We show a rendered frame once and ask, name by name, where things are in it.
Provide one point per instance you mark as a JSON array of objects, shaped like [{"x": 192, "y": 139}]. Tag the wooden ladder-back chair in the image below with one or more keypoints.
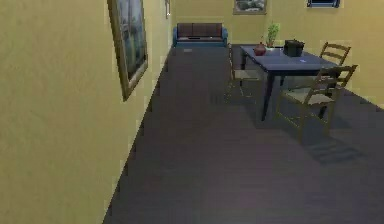
[
  {"x": 336, "y": 52},
  {"x": 313, "y": 95},
  {"x": 241, "y": 74}
]

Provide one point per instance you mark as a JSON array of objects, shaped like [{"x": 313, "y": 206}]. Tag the blue sofa with brown cushions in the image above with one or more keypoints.
[{"x": 200, "y": 32}]

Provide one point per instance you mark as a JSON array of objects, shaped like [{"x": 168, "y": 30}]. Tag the black laptop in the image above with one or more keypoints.
[{"x": 194, "y": 38}]

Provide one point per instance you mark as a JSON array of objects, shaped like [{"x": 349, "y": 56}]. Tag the dark blue dining table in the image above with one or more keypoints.
[{"x": 283, "y": 61}]

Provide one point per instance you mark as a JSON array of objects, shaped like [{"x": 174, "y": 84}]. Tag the green house plant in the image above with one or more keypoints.
[{"x": 272, "y": 33}]

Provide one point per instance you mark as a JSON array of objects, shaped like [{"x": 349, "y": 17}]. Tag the black box-shaped appliance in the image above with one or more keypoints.
[{"x": 293, "y": 47}]

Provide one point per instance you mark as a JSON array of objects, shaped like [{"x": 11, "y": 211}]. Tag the gold framed landscape picture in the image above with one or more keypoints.
[{"x": 249, "y": 6}]

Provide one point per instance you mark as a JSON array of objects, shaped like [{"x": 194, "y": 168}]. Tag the red round vase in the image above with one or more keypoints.
[{"x": 260, "y": 49}]

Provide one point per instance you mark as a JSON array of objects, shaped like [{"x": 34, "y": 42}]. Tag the large gold framed picture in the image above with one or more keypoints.
[{"x": 130, "y": 40}]

